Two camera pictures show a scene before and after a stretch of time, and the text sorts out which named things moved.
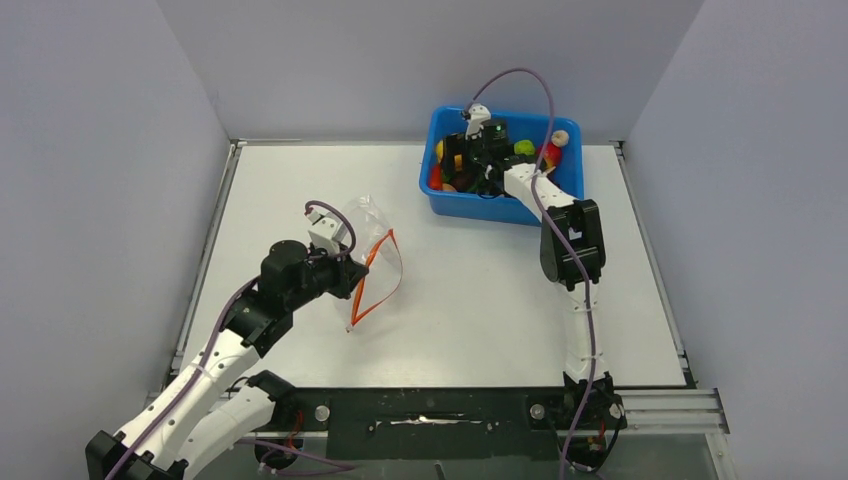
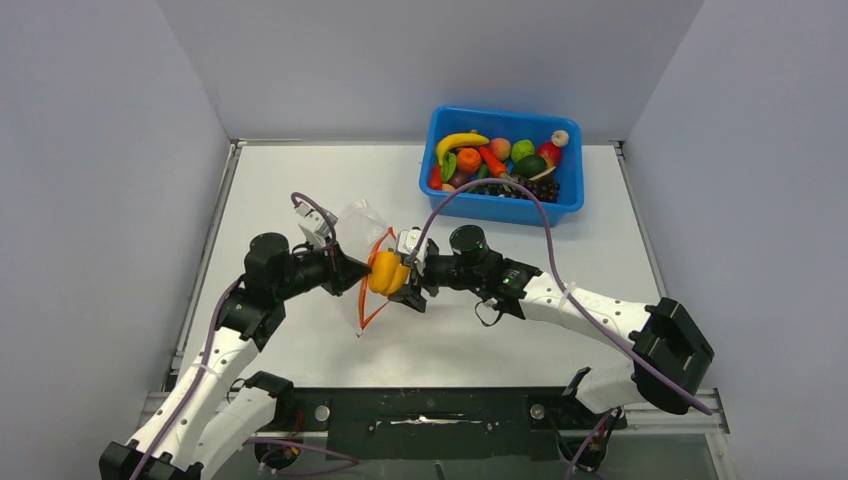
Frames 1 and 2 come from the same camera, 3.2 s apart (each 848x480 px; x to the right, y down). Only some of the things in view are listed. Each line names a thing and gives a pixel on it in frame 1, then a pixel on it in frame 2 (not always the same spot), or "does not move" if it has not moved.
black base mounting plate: (429, 423) does not move
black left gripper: (348, 274) does not move
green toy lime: (524, 146) does not move
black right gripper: (457, 145) → (412, 296)
